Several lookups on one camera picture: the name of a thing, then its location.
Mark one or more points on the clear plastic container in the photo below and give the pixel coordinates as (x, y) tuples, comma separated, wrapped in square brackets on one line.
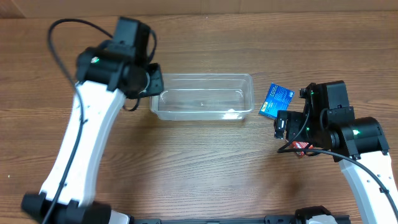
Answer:
[(204, 97)]

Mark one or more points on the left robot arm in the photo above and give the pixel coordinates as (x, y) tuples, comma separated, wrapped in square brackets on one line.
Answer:
[(118, 69)]

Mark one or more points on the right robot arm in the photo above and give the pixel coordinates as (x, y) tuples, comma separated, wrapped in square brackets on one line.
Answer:
[(328, 126)]

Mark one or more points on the blue lozenge box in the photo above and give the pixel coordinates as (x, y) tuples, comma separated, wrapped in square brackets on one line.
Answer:
[(278, 98)]

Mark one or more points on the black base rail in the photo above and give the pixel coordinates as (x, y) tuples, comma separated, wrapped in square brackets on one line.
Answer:
[(270, 219)]

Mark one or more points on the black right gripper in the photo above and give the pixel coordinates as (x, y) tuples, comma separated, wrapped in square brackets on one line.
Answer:
[(292, 123)]

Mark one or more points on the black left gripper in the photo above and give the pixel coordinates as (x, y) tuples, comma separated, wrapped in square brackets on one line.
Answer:
[(155, 81)]

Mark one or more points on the red Panadol box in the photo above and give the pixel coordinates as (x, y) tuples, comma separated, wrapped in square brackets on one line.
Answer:
[(300, 145)]

